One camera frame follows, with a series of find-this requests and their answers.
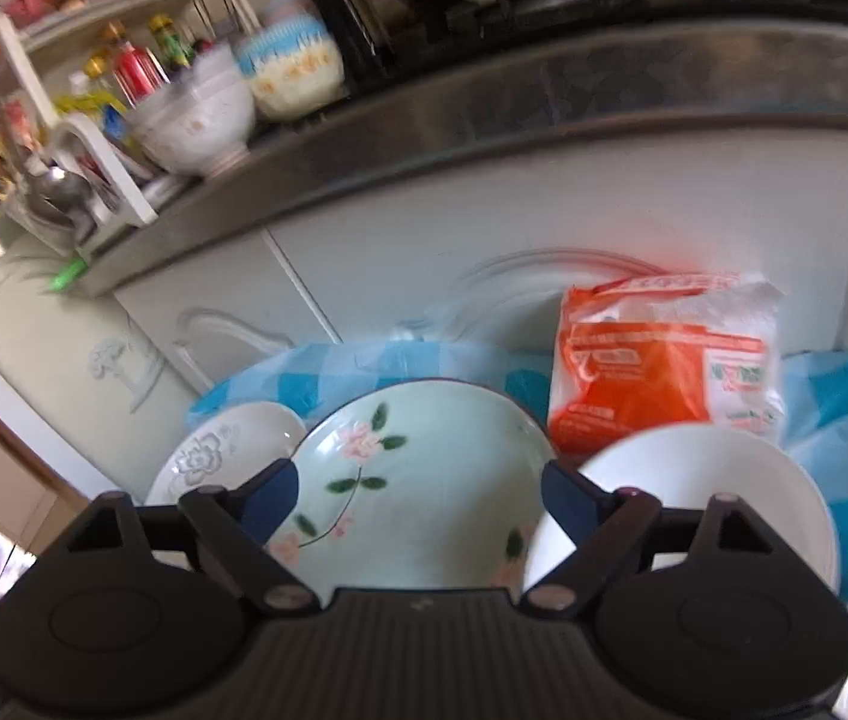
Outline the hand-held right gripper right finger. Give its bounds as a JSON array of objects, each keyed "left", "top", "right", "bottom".
[{"left": 521, "top": 459, "right": 774, "bottom": 614}]

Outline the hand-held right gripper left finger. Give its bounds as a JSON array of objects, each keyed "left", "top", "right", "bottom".
[{"left": 64, "top": 459, "right": 321, "bottom": 616}]

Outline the green floral plate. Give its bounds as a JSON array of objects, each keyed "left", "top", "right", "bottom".
[{"left": 262, "top": 379, "right": 560, "bottom": 590}]

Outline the stack of white bowls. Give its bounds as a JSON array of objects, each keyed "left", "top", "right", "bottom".
[{"left": 127, "top": 45, "right": 256, "bottom": 177}]

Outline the white plate grey flower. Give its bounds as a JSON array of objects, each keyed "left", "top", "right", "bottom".
[{"left": 145, "top": 401, "right": 310, "bottom": 507}]

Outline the orange plastic packet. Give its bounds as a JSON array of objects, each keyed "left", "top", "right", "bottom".
[{"left": 547, "top": 272, "right": 785, "bottom": 458}]

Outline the white kitchen cabinet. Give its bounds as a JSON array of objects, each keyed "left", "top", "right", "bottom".
[{"left": 0, "top": 120, "right": 848, "bottom": 466}]

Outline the blue checkered cloth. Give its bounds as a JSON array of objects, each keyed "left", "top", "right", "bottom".
[{"left": 187, "top": 341, "right": 848, "bottom": 601}]

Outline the green clip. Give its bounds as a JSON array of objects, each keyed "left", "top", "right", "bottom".
[{"left": 49, "top": 259, "right": 87, "bottom": 292}]

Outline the steel ladle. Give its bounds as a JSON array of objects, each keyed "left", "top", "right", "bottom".
[{"left": 0, "top": 165, "right": 95, "bottom": 241}]

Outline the blue rimmed patterned bowl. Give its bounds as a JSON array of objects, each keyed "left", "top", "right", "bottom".
[{"left": 235, "top": 0, "right": 346, "bottom": 121}]

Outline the red bottle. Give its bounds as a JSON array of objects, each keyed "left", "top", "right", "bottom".
[{"left": 110, "top": 41, "right": 162, "bottom": 102}]

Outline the black container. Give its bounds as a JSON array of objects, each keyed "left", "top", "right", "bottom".
[{"left": 307, "top": 0, "right": 387, "bottom": 83}]

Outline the gas stove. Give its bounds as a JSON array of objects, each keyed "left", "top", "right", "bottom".
[{"left": 424, "top": 0, "right": 665, "bottom": 42}]

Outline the white kitchen rack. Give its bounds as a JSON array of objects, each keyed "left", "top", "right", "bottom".
[{"left": 0, "top": 0, "right": 260, "bottom": 248}]

